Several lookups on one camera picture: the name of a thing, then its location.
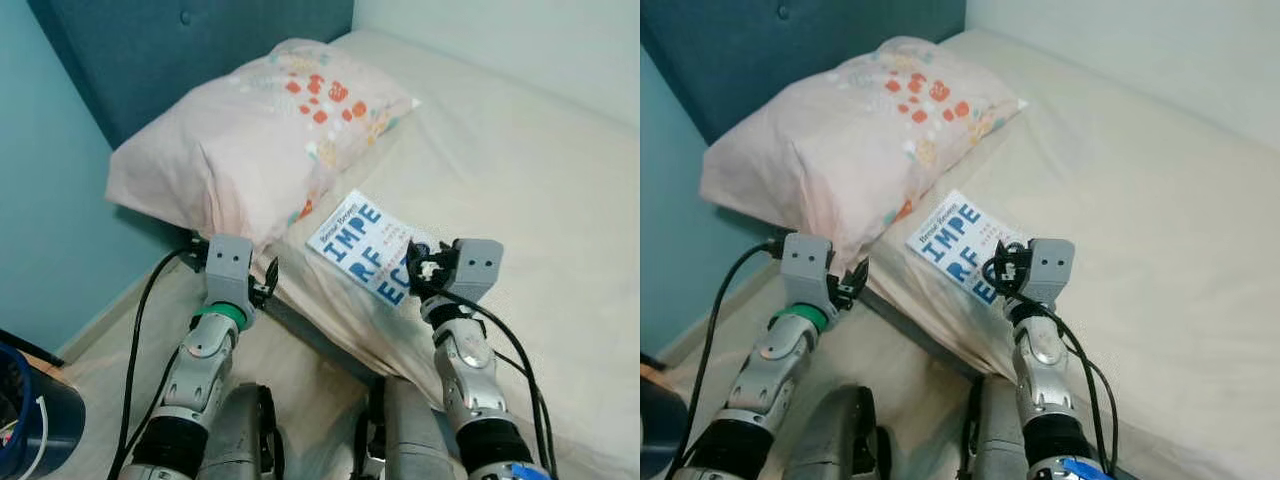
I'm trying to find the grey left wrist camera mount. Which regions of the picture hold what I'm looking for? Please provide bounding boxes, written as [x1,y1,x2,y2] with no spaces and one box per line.
[781,232,837,323]
[204,235,255,326]

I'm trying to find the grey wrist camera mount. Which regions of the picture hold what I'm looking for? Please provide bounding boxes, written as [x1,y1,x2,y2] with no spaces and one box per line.
[1024,238,1077,307]
[448,238,505,303]
[204,235,255,326]
[781,232,837,323]

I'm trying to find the white book blue letters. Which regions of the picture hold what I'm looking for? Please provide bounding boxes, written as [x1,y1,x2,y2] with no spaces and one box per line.
[905,190,1031,307]
[305,190,437,307]

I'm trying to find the cream bed sheet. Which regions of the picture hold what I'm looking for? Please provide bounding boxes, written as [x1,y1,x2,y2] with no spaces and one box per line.
[865,28,1280,480]
[255,28,641,480]

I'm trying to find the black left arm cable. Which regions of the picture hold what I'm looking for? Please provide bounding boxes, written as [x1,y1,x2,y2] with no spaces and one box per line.
[664,238,787,480]
[105,245,213,480]

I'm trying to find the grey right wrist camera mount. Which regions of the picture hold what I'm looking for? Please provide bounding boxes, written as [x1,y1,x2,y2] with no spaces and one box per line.
[1024,238,1077,307]
[448,238,505,303]

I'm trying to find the pink floral pillow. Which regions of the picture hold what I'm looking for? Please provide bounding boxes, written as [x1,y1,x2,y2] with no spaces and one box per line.
[105,38,422,253]
[699,36,1029,271]

